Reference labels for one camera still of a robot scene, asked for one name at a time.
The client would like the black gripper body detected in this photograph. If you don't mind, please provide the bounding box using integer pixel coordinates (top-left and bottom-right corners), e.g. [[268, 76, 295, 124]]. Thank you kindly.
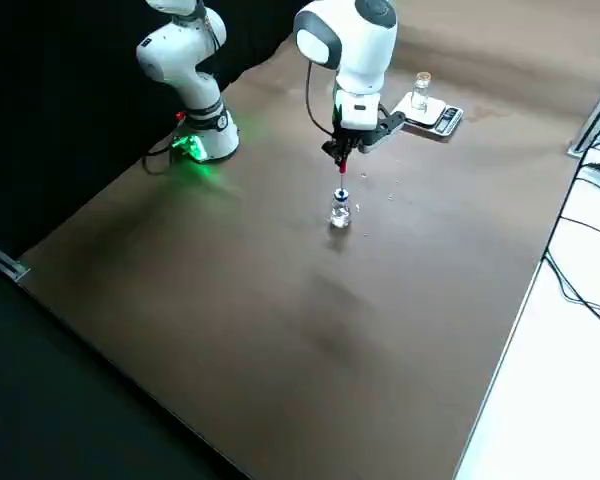
[[331, 85, 380, 148]]

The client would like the clear glass bottle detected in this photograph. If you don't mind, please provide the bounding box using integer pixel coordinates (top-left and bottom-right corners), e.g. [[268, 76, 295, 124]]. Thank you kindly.
[[411, 71, 434, 112]]

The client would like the clear dropper bottle blue cap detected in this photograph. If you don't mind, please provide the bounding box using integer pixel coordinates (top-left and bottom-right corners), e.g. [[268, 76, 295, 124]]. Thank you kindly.
[[329, 187, 352, 230]]

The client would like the silver electronic balance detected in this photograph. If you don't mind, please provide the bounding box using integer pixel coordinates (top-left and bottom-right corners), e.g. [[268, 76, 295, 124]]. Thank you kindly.
[[389, 92, 465, 137]]

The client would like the white side table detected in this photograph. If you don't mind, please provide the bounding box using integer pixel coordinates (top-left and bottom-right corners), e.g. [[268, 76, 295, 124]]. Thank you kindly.
[[454, 114, 600, 480]]

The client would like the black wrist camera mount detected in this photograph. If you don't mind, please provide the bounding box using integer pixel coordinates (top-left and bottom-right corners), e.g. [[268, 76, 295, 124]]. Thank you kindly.
[[358, 110, 407, 154]]

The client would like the black arm base cable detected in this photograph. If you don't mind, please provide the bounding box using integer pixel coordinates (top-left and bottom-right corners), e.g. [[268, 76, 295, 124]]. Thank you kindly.
[[141, 138, 182, 177]]

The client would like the aluminium frame post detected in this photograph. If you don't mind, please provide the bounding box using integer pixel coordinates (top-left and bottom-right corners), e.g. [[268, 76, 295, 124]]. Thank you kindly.
[[567, 69, 600, 157]]

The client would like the aluminium frame rail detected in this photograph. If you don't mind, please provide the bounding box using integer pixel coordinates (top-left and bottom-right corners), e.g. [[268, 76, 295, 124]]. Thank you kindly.
[[0, 235, 31, 282]]

